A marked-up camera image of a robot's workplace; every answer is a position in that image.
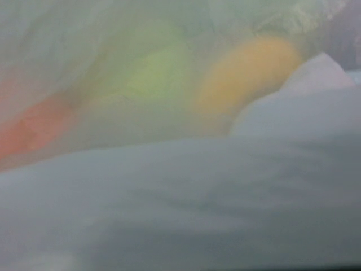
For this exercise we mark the translucent light blue plastic bag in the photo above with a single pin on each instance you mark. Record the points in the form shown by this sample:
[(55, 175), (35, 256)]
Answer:
[(139, 184)]

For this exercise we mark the green fake pear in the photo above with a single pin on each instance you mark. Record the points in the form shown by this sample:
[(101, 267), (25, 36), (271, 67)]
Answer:
[(154, 65)]

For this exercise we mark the yellow fake mango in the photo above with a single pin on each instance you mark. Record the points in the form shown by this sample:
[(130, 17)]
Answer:
[(235, 78)]

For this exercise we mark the red fake apple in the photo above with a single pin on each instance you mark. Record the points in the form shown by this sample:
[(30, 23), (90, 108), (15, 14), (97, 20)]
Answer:
[(33, 114)]

